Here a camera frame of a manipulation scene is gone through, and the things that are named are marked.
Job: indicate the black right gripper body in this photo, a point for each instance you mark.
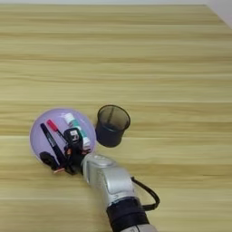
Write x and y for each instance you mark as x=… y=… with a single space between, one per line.
x=75 y=157

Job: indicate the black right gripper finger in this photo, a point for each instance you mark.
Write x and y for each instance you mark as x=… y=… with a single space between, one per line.
x=49 y=159

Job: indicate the black marker pen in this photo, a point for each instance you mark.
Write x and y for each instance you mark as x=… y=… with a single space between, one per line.
x=50 y=139

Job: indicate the white green-capped marker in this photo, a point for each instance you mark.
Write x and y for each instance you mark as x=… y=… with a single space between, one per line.
x=72 y=120

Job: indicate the black mesh pen cup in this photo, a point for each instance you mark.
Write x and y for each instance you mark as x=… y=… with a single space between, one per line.
x=110 y=133

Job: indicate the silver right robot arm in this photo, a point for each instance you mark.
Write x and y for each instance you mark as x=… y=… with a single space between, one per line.
x=117 y=181

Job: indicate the black box with white label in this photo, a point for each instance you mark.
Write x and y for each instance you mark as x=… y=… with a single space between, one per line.
x=73 y=136

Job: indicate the round purple plate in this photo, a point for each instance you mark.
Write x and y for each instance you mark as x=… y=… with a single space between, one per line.
x=37 y=139

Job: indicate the red marker pen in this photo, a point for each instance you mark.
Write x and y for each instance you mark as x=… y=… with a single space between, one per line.
x=52 y=125

